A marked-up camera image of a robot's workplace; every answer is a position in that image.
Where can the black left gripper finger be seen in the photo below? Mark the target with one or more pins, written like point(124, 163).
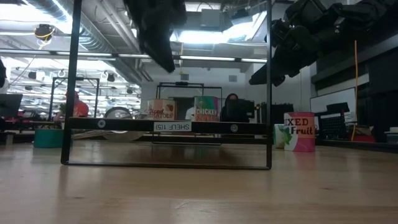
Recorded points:
point(161, 46)

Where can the mixed vegetables can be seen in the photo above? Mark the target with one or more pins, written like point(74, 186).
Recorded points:
point(279, 137)

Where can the pink mixed fruit can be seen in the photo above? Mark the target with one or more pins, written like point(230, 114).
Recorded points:
point(300, 133)

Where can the diced tomatoes can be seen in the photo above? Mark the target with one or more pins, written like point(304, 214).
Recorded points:
point(161, 110)

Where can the teal label can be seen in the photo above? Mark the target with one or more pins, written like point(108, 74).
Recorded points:
point(48, 138)

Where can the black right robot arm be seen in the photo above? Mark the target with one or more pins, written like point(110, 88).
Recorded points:
point(367, 12)

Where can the black cabinet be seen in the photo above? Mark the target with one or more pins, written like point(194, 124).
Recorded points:
point(276, 113)

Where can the person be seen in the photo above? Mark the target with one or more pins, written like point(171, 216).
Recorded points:
point(79, 109)
point(231, 97)

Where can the black computer monitor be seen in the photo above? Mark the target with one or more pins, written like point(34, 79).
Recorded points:
point(9, 104)
point(241, 109)

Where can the white whiteboard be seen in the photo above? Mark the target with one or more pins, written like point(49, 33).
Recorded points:
point(332, 98)

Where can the black mesh chair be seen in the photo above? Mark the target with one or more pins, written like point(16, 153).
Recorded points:
point(334, 126)

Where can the chicken soup can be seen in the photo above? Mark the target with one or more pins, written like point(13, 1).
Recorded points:
point(206, 109)

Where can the black metal frame rig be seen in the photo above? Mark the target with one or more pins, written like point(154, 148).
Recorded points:
point(76, 78)
point(182, 83)

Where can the wooden shelf with black frame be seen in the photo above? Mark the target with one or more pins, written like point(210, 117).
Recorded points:
point(124, 125)

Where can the black aluminium table frame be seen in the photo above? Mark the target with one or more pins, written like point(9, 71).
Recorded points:
point(357, 146)

